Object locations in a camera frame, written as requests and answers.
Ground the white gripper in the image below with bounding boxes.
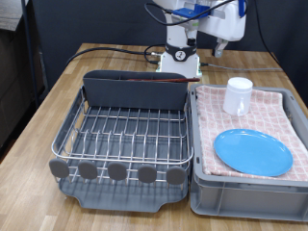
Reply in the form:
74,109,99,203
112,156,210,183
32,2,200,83
195,11,248,59

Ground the blue plate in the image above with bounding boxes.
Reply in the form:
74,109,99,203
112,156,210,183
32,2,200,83
214,128,294,177

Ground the white mug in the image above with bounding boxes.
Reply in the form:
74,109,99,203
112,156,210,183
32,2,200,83
222,76,254,117

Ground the pink checked cloth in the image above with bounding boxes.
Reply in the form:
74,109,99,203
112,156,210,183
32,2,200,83
194,85,308,182

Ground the dark grey cutlery holder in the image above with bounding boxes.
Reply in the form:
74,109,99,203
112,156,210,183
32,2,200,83
82,69,190,112

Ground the grey plastic crate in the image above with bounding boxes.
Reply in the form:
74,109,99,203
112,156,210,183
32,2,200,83
189,83,308,222

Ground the grey plastic drain tray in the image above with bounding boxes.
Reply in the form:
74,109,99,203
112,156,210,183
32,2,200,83
51,90,193,214

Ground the dark metal pole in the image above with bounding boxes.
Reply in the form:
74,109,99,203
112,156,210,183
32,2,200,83
20,0,41,109

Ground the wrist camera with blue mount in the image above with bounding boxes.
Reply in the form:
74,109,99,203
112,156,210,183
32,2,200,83
171,0,225,20

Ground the blue cable clip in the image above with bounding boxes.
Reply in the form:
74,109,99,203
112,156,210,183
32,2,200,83
238,0,246,18

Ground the thin black hanging cable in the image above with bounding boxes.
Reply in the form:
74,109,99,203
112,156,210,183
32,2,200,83
253,0,286,71

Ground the black camera cable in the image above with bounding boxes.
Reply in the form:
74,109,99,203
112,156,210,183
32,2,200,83
143,0,244,27

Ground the thick black cable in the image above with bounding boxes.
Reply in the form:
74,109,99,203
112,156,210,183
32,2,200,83
65,43,167,66

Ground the metal wire dish rack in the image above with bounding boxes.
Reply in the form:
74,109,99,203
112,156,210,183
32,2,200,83
48,86,195,189

